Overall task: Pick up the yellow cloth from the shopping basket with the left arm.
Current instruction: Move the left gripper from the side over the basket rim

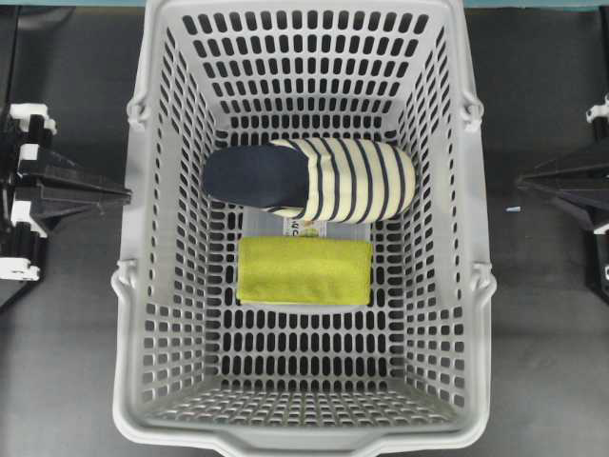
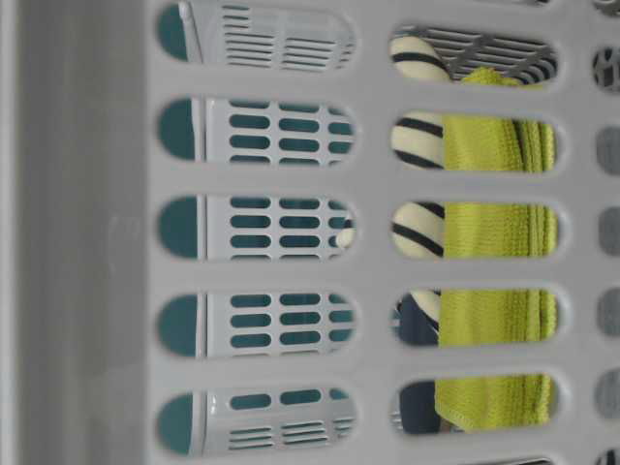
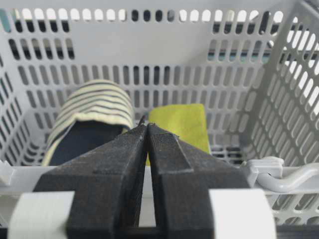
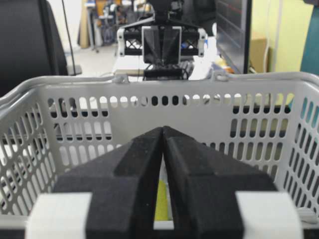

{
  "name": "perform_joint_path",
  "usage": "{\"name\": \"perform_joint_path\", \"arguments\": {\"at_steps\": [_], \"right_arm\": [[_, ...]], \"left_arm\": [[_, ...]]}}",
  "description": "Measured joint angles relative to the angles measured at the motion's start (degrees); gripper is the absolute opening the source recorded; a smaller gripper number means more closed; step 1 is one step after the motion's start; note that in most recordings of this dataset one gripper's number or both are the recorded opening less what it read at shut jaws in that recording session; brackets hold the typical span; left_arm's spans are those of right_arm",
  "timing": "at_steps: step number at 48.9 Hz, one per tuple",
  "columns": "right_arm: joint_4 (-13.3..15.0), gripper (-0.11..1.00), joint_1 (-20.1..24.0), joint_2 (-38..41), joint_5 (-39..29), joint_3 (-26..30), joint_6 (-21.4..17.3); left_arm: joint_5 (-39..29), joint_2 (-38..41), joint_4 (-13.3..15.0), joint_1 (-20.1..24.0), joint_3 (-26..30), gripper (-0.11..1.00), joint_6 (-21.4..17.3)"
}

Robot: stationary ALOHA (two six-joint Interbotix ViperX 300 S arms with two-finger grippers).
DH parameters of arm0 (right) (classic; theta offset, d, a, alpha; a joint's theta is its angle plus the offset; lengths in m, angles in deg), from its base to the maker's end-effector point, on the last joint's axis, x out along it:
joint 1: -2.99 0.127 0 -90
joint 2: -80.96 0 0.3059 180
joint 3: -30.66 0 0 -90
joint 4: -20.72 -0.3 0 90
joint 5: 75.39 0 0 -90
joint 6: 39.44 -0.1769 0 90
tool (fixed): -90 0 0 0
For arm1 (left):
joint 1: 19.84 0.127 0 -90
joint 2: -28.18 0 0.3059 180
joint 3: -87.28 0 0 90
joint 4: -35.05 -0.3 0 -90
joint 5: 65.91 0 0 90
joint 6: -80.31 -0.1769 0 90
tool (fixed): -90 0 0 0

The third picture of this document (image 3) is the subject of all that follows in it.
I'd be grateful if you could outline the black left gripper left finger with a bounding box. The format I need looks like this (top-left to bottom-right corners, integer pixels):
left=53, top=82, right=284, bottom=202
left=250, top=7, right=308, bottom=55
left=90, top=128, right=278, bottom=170
left=34, top=124, right=147, bottom=239

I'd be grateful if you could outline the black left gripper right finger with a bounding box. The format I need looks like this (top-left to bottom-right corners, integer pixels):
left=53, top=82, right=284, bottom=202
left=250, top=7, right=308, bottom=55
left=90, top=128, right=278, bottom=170
left=147, top=123, right=249, bottom=239

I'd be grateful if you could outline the yellow cloth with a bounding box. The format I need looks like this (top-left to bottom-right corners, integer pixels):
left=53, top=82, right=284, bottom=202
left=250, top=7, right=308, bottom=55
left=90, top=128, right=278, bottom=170
left=148, top=104, right=210, bottom=170

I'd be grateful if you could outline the striped cream navy cloth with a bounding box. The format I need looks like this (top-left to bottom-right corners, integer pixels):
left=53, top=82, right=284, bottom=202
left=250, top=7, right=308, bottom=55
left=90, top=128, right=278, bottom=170
left=42, top=79, right=134, bottom=166

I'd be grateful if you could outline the grey plastic shopping basket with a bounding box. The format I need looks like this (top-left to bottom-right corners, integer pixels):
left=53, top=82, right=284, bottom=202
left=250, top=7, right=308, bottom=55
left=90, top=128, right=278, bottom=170
left=0, top=0, right=319, bottom=239

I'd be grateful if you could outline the grey basket handle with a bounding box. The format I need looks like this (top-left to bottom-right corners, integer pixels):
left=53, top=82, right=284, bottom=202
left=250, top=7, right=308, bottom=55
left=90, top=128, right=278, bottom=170
left=239, top=156, right=319, bottom=195

